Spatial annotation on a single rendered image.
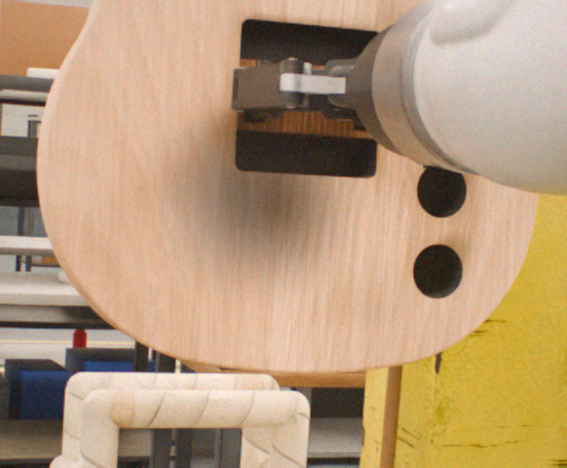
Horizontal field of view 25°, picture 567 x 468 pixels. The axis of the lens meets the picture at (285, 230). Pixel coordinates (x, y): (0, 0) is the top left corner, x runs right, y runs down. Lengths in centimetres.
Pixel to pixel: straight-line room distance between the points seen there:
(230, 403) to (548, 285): 110
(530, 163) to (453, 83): 5
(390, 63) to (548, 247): 152
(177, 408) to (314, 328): 26
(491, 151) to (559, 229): 160
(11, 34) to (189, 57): 494
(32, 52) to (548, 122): 532
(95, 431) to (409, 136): 53
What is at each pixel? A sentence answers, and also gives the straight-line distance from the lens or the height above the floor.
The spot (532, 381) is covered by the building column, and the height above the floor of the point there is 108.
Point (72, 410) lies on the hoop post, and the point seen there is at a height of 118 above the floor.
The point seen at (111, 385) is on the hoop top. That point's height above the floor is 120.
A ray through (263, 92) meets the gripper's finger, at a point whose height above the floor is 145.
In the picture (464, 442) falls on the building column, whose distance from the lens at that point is 212.
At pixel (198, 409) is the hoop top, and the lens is 111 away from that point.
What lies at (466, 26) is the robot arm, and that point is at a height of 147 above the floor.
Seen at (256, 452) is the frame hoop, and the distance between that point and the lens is 122.
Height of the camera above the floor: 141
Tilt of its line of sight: 3 degrees down
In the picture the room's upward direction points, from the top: 4 degrees clockwise
